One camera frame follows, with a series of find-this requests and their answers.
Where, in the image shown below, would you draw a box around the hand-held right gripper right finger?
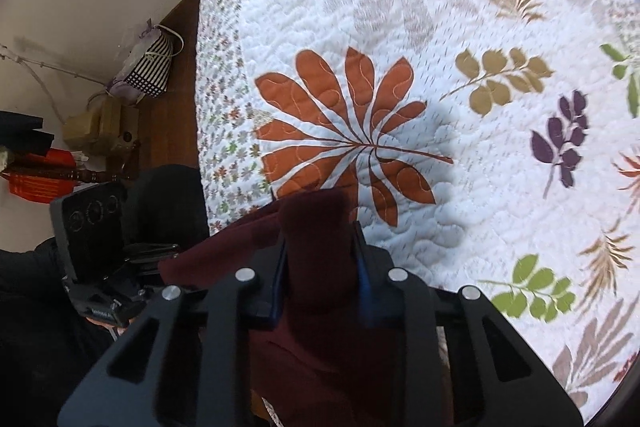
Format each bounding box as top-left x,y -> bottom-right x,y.
351,221 -> 584,427

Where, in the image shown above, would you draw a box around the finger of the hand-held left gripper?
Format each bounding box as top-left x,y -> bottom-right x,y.
123,243 -> 181,276

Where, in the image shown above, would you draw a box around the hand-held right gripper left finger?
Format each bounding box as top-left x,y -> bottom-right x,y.
57,237 -> 290,427

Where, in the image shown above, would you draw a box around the maroon pants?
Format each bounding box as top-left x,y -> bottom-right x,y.
157,189 -> 453,427

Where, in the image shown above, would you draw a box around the person's left forearm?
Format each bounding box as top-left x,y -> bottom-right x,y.
0,236 -> 118,427

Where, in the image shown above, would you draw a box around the person's dark trouser leg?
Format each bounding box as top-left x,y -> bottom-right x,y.
121,164 -> 211,253

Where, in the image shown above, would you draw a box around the red plastic basket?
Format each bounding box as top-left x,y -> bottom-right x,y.
1,148 -> 78,198

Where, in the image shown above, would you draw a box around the tan cardboard box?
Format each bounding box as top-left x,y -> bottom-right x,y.
63,98 -> 140,154

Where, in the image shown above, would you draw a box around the black white checked bag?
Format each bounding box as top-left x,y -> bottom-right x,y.
123,26 -> 175,98

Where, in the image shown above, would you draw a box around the black white checkered bag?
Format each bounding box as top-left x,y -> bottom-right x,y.
105,18 -> 161,98

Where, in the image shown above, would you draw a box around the floral quilted bedspread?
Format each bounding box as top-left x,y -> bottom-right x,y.
194,0 -> 640,420

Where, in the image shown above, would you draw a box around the white wall cable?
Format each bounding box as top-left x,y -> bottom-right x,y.
0,46 -> 108,124

